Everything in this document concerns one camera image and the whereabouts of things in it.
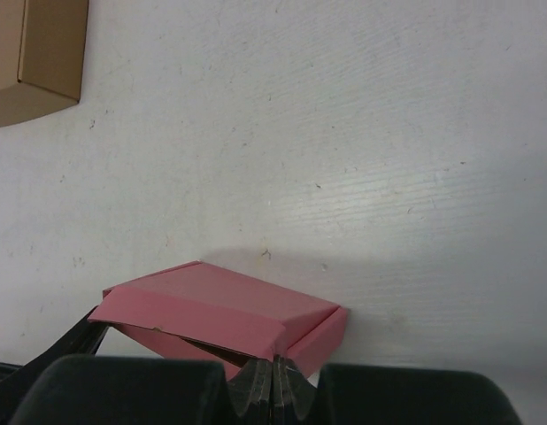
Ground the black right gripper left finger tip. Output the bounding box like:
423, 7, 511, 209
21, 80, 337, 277
10, 356, 272, 424

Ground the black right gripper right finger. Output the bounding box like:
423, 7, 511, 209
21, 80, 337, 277
273, 358, 521, 424

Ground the right brown cardboard box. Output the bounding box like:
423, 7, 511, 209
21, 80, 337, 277
0, 0, 89, 128

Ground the pink paper box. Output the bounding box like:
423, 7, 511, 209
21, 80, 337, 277
89, 261, 348, 378

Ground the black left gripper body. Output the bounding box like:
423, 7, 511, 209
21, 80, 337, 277
0, 311, 108, 424

